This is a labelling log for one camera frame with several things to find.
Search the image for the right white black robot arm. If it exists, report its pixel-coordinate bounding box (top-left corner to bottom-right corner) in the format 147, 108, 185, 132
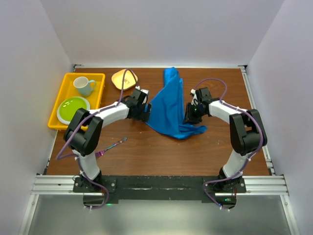
183, 88, 267, 192

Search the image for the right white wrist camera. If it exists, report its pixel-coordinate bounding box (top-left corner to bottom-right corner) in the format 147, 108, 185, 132
190, 89, 198, 105

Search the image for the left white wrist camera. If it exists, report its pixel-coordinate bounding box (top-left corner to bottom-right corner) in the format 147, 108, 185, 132
135, 86, 149, 104

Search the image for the light blue ceramic mug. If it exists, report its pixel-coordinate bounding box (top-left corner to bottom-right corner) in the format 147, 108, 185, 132
73, 76, 96, 97

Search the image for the blue cloth napkin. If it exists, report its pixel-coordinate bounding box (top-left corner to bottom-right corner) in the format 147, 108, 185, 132
146, 67, 207, 140

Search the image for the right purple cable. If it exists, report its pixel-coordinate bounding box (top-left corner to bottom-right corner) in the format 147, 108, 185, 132
193, 77, 268, 212

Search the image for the iridescent metal fork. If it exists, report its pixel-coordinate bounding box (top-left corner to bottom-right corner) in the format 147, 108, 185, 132
95, 137, 127, 158

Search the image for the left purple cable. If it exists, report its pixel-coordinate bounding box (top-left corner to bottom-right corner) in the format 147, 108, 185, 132
55, 69, 141, 211

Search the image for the purple cable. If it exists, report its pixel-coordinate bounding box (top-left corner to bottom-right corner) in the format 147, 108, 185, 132
55, 69, 141, 211
193, 77, 268, 212

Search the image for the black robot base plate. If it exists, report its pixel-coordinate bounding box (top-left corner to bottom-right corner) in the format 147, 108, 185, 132
72, 175, 247, 205

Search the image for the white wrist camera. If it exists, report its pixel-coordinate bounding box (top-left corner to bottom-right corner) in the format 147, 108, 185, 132
135, 86, 149, 104
190, 89, 198, 105

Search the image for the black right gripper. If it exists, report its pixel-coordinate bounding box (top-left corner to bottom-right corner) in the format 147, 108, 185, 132
182, 102, 206, 125

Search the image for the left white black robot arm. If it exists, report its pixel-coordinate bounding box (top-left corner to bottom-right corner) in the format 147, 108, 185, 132
64, 86, 152, 192

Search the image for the yellow square bowl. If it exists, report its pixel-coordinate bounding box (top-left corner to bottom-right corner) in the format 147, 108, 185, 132
111, 69, 138, 90

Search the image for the green plate white rim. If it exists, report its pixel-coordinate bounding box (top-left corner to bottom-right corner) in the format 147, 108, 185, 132
57, 96, 90, 125

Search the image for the yellow plastic tray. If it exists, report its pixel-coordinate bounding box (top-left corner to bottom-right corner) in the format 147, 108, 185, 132
47, 73, 105, 130

